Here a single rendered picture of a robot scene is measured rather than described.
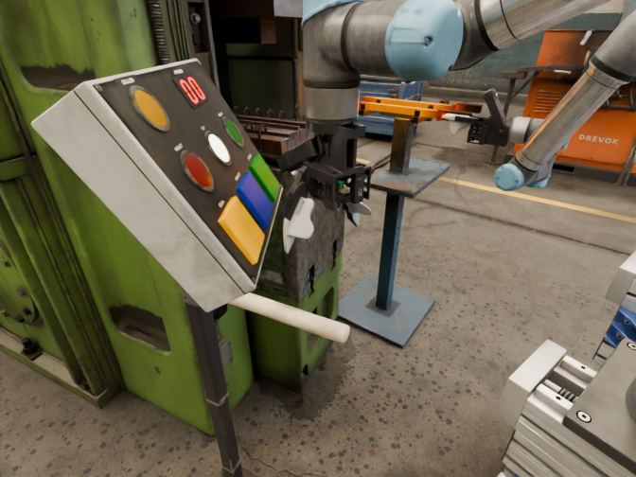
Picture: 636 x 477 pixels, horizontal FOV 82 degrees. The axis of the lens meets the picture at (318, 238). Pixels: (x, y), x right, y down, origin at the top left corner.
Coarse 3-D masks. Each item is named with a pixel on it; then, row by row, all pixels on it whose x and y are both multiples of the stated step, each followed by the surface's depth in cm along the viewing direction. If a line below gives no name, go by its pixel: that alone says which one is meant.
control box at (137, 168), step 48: (96, 96) 35; (192, 96) 54; (48, 144) 37; (96, 144) 37; (144, 144) 38; (192, 144) 47; (240, 144) 63; (96, 192) 39; (144, 192) 39; (192, 192) 42; (144, 240) 42; (192, 240) 42; (192, 288) 46; (240, 288) 45
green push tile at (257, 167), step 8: (256, 160) 65; (256, 168) 63; (264, 168) 67; (256, 176) 63; (264, 176) 65; (272, 176) 69; (264, 184) 63; (272, 184) 67; (272, 192) 65; (272, 200) 65
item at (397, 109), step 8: (360, 104) 135; (368, 104) 133; (376, 104) 131; (384, 104) 131; (392, 112) 129; (400, 112) 127; (408, 112) 125; (424, 112) 122; (432, 112) 121; (440, 112) 118; (448, 112) 118; (456, 112) 116; (464, 112) 116; (448, 120) 119
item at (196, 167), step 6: (186, 156) 44; (192, 156) 45; (186, 162) 43; (192, 162) 44; (198, 162) 46; (192, 168) 44; (198, 168) 45; (204, 168) 47; (192, 174) 43; (198, 174) 44; (204, 174) 46; (198, 180) 44; (204, 180) 45; (210, 180) 47
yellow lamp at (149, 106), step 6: (138, 90) 41; (138, 96) 40; (144, 96) 41; (138, 102) 40; (144, 102) 41; (150, 102) 42; (156, 102) 43; (144, 108) 40; (150, 108) 41; (156, 108) 42; (144, 114) 40; (150, 114) 41; (156, 114) 42; (162, 114) 43; (150, 120) 40; (156, 120) 41; (162, 120) 42; (162, 126) 42
